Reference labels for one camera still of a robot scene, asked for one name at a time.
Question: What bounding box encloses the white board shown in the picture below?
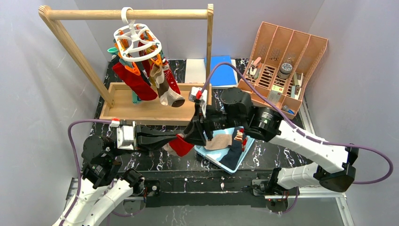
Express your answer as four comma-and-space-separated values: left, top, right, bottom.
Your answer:
184, 59, 236, 83

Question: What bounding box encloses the light blue plastic basket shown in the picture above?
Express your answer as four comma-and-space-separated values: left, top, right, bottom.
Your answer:
194, 136, 254, 174

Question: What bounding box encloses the pink desk file organizer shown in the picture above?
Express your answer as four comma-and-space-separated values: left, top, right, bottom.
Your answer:
238, 22, 328, 119

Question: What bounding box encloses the grey round tin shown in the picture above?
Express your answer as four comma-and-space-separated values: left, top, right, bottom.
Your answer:
277, 63, 293, 79

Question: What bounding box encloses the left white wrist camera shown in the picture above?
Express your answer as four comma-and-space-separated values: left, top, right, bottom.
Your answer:
110, 118, 138, 151

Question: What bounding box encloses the wooden clothes rack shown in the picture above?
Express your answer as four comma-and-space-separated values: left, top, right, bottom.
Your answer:
39, 4, 214, 126

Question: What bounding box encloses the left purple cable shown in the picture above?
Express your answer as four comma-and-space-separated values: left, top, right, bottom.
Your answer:
59, 119, 112, 226

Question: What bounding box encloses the white sock hanger with clips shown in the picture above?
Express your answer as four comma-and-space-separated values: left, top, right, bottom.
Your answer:
113, 7, 163, 75

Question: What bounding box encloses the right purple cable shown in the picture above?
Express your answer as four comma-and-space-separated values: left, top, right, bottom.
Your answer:
201, 62, 394, 185

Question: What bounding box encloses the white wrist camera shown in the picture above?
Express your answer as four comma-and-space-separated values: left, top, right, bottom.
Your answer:
188, 87, 207, 118
110, 118, 138, 151

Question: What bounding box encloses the blue folder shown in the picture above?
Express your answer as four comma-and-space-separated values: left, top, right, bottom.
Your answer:
210, 56, 238, 89

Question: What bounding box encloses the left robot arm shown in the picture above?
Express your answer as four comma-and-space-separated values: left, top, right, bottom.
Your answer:
54, 119, 178, 226

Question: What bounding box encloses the red santa hanging sock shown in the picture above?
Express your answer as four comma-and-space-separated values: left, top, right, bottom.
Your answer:
162, 59, 181, 94

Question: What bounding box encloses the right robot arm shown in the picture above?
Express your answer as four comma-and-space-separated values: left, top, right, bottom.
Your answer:
184, 87, 358, 192

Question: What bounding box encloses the teal hanging sock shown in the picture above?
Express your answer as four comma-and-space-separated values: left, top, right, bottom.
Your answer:
132, 92, 142, 105

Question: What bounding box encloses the white small box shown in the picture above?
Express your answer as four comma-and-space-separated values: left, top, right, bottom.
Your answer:
267, 85, 284, 106

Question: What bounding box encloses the navy sock in basket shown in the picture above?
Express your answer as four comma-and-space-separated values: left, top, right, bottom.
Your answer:
220, 127, 248, 170

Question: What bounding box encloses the long red hanging sock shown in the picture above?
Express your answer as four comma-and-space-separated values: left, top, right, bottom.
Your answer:
112, 63, 158, 101

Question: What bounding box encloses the purple cable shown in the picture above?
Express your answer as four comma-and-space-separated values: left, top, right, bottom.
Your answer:
201, 62, 394, 185
59, 119, 112, 226

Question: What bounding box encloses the brown striped sock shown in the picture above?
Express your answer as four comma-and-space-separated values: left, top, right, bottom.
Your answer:
150, 64, 185, 107

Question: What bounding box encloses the metal base rail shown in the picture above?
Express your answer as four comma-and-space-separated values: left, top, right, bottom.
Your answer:
67, 174, 347, 208

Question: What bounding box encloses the stapler in organizer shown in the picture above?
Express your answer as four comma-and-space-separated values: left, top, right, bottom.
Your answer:
247, 57, 262, 80

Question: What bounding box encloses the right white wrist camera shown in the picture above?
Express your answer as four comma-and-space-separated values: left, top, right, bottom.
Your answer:
188, 87, 207, 118

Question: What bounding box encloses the beige sock in basket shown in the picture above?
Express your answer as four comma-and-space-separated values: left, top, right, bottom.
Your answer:
204, 134, 232, 151

